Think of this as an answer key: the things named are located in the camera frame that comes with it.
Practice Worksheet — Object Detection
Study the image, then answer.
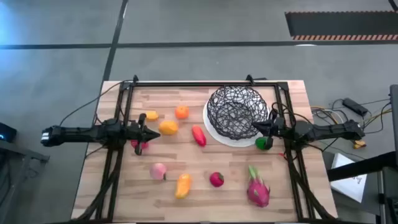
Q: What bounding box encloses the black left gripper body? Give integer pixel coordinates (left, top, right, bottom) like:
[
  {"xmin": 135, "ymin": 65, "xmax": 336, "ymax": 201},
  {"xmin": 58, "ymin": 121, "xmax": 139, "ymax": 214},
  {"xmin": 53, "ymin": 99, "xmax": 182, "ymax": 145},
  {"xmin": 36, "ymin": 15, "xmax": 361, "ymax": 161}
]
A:
[{"xmin": 124, "ymin": 113, "xmax": 149, "ymax": 156}]

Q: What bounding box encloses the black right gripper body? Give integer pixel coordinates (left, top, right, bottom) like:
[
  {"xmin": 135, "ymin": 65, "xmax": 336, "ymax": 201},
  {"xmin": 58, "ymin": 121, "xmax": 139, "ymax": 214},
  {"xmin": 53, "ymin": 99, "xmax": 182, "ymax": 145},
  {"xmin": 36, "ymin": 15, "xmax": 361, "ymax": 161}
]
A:
[{"xmin": 263, "ymin": 109, "xmax": 286, "ymax": 151}]

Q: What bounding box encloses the green pepper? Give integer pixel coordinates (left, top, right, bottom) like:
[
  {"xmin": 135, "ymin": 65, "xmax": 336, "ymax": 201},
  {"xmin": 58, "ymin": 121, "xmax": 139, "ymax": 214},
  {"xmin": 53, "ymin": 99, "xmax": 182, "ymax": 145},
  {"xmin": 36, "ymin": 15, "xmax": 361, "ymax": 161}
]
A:
[{"xmin": 255, "ymin": 136, "xmax": 271, "ymax": 151}]

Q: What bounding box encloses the large yellow lemon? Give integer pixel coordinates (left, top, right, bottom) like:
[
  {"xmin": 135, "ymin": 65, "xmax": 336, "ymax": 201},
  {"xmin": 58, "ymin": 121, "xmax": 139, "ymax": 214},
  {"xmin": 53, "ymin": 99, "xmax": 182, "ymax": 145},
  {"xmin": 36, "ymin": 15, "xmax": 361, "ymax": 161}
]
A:
[{"xmin": 158, "ymin": 120, "xmax": 180, "ymax": 136}]

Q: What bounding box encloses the pink peach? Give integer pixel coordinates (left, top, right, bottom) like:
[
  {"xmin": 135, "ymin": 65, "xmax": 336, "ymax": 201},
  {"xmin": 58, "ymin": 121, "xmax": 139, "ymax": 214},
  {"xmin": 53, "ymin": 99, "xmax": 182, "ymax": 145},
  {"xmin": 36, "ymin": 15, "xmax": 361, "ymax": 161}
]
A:
[{"xmin": 149, "ymin": 162, "xmax": 168, "ymax": 181}]

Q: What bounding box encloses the orange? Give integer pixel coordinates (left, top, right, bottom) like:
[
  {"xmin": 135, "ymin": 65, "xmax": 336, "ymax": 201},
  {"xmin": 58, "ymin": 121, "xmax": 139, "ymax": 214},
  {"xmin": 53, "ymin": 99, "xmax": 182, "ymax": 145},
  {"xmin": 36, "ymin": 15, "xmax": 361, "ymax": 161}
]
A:
[{"xmin": 174, "ymin": 105, "xmax": 190, "ymax": 120}]

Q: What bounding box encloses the long red pepper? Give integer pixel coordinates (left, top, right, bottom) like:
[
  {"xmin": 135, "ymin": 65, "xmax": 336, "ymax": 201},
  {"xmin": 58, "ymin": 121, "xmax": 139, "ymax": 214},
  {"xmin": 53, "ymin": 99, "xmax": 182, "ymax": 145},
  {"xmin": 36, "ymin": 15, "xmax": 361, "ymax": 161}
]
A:
[{"xmin": 191, "ymin": 124, "xmax": 208, "ymax": 147}]

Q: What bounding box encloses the orange-yellow mango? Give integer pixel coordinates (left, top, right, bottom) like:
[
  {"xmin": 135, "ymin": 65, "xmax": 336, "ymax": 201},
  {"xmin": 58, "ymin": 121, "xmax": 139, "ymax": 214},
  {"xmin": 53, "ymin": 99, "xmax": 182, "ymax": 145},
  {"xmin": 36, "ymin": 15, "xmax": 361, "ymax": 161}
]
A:
[{"xmin": 174, "ymin": 173, "xmax": 193, "ymax": 200}]

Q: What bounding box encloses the pink dragon fruit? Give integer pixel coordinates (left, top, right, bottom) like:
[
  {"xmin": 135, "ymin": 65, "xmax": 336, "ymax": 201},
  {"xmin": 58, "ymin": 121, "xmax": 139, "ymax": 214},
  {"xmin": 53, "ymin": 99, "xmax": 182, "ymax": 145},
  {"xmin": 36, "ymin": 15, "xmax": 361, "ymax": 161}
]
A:
[{"xmin": 247, "ymin": 165, "xmax": 271, "ymax": 208}]

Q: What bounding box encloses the red apple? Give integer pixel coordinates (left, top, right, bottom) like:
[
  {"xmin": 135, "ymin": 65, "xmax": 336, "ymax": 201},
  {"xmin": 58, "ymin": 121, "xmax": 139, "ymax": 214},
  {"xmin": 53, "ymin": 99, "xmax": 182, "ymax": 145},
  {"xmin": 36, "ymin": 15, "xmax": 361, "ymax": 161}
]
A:
[{"xmin": 209, "ymin": 171, "xmax": 225, "ymax": 188}]

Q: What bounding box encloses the pink-red strawberry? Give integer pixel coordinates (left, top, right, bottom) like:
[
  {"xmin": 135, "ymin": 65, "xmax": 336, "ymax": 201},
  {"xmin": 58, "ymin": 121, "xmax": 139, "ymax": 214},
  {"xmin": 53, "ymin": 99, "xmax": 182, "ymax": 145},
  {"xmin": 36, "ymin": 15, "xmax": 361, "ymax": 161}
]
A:
[{"xmin": 130, "ymin": 139, "xmax": 149, "ymax": 152}]

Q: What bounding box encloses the white plate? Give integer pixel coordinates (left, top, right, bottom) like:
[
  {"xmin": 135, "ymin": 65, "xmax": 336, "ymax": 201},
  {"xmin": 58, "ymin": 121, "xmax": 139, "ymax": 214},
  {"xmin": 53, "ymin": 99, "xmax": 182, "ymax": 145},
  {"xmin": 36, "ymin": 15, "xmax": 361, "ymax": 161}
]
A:
[{"xmin": 202, "ymin": 99, "xmax": 271, "ymax": 148}]

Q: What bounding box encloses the black power adapter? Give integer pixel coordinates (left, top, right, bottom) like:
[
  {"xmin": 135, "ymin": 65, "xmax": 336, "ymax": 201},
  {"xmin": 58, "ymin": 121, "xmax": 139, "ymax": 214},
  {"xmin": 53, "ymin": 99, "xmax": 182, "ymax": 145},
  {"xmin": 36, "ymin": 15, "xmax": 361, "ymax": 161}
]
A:
[{"xmin": 342, "ymin": 98, "xmax": 369, "ymax": 118}]

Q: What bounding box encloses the white box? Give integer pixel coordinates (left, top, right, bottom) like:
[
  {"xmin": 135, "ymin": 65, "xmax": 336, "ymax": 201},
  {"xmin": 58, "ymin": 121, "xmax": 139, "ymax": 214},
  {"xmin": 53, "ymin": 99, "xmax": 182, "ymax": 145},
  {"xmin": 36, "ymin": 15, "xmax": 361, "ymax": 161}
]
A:
[{"xmin": 330, "ymin": 152, "xmax": 368, "ymax": 203}]

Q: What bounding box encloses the grey metal stand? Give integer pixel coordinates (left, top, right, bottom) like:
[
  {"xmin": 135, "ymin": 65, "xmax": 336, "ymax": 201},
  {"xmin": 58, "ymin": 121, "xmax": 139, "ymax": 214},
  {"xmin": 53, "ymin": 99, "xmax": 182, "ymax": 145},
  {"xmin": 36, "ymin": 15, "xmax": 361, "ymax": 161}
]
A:
[{"xmin": 0, "ymin": 139, "xmax": 50, "ymax": 224}]

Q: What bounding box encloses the black hazard-striped floor mat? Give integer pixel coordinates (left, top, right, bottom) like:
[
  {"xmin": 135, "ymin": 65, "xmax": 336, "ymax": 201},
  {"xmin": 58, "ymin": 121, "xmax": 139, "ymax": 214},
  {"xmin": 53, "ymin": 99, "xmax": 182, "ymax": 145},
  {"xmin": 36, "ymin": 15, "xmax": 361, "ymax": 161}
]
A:
[{"xmin": 285, "ymin": 11, "xmax": 398, "ymax": 41}]

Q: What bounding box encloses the black device with blue light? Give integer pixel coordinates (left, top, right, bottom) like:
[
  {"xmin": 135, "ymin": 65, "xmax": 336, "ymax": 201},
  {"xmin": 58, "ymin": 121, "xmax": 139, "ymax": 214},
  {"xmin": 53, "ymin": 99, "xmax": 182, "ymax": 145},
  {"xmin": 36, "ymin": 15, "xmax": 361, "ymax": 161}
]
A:
[{"xmin": 0, "ymin": 122, "xmax": 18, "ymax": 143}]

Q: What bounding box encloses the right wrist cable loop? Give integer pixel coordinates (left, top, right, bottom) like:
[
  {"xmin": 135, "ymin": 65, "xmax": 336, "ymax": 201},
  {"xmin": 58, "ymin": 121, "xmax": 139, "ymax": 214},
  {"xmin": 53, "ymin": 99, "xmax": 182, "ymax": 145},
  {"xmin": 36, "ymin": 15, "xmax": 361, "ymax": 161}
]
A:
[{"xmin": 271, "ymin": 101, "xmax": 296, "ymax": 125}]

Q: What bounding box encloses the black wire basket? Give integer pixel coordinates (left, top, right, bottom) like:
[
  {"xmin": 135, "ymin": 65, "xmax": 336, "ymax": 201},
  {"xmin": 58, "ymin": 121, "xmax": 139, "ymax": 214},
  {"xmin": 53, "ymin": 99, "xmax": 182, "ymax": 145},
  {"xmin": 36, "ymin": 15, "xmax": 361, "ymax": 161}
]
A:
[{"xmin": 206, "ymin": 85, "xmax": 270, "ymax": 141}]

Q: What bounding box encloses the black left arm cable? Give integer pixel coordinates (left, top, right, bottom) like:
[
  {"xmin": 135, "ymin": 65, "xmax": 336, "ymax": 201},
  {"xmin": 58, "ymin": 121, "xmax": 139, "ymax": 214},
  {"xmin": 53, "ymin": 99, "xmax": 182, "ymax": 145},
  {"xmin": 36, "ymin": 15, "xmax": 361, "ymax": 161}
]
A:
[{"xmin": 58, "ymin": 80, "xmax": 133, "ymax": 127}]

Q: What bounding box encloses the black aluminium table frame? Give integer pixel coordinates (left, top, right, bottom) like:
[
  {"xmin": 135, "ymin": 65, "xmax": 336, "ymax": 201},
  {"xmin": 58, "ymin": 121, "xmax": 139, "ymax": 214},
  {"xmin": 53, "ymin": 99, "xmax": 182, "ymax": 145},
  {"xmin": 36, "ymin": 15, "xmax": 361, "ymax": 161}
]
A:
[{"xmin": 73, "ymin": 74, "xmax": 338, "ymax": 223}]

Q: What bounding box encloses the yellow cable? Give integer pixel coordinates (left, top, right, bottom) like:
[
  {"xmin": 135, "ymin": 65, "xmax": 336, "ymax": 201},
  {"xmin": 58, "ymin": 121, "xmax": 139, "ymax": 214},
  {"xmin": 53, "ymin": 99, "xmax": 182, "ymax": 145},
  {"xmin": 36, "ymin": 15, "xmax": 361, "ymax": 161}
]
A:
[{"xmin": 310, "ymin": 105, "xmax": 392, "ymax": 144}]

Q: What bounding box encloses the black adapter cable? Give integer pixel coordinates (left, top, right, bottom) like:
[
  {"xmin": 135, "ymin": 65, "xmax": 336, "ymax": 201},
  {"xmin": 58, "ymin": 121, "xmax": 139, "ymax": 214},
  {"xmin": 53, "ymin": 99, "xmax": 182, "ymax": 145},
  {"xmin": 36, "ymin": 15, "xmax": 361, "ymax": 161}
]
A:
[{"xmin": 366, "ymin": 98, "xmax": 391, "ymax": 106}]

